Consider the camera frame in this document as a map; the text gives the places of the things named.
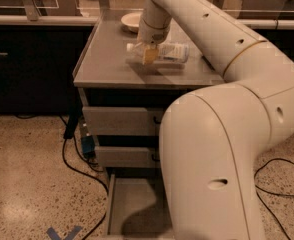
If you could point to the grey middle drawer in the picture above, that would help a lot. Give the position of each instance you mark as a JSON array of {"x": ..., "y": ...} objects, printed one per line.
[{"x": 127, "y": 157}]

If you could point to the clear plastic water bottle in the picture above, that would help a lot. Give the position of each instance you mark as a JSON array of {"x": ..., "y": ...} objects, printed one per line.
[{"x": 171, "y": 52}]

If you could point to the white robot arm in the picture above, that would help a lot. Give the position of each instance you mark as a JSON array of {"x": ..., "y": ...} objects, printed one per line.
[{"x": 209, "y": 138}]

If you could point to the grey top drawer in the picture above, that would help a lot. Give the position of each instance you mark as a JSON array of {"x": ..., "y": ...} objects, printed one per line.
[{"x": 122, "y": 121}]

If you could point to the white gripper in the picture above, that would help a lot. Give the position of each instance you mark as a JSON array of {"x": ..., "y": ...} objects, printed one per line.
[{"x": 149, "y": 36}]

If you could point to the blue tape floor mark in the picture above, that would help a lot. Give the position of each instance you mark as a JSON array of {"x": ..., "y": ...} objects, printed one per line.
[{"x": 69, "y": 235}]

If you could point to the white horizontal rail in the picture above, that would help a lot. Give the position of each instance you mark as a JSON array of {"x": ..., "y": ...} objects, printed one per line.
[{"x": 78, "y": 21}]

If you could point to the blue power adapter box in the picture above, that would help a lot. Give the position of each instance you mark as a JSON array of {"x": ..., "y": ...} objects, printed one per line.
[{"x": 87, "y": 142}]

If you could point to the grey drawer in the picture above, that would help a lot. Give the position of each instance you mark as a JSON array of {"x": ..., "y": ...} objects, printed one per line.
[
  {"x": 122, "y": 121},
  {"x": 127, "y": 157},
  {"x": 137, "y": 210}
]

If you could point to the grey drawer cabinet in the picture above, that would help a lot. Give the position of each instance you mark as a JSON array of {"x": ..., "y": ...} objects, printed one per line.
[{"x": 108, "y": 76}]

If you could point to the beige ceramic bowl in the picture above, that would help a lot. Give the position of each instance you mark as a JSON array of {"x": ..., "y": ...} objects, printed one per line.
[{"x": 131, "y": 21}]

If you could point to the grey bottom drawer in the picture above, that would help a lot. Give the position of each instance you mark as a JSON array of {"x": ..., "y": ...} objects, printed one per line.
[{"x": 137, "y": 210}]

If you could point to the dark background counter cabinet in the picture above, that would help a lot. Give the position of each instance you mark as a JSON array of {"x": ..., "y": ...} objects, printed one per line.
[{"x": 36, "y": 65}]

